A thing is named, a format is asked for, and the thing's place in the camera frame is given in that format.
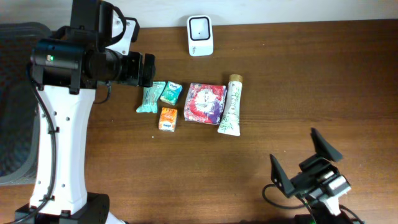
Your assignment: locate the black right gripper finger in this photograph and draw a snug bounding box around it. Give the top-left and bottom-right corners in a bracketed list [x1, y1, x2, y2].
[270, 154, 295, 198]
[310, 128, 343, 162]

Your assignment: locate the mint toilet tissue wipes pack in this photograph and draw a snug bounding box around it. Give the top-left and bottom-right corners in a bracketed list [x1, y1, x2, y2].
[136, 82, 166, 114]

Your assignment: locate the teal tissue pack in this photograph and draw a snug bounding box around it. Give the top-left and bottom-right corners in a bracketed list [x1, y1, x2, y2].
[160, 81, 183, 105]

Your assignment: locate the orange tissue pack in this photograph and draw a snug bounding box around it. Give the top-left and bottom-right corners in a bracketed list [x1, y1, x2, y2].
[159, 107, 178, 132]

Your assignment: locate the white tube with cork cap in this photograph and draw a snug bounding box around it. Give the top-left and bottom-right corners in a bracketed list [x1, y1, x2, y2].
[218, 74, 243, 136]

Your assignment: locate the red purple floral tissue pack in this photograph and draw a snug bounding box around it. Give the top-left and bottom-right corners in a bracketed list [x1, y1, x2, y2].
[183, 83, 227, 125]

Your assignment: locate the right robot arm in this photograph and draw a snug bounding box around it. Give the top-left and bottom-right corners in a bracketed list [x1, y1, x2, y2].
[262, 128, 363, 223]

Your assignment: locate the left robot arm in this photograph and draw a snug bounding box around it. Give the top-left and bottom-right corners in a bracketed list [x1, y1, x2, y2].
[14, 1, 155, 223]

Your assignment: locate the white barcode scanner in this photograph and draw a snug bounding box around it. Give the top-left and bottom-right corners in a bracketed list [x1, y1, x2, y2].
[187, 15, 214, 57]

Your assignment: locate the grey plastic mesh basket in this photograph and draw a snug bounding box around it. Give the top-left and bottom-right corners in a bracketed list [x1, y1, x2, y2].
[1, 22, 51, 186]

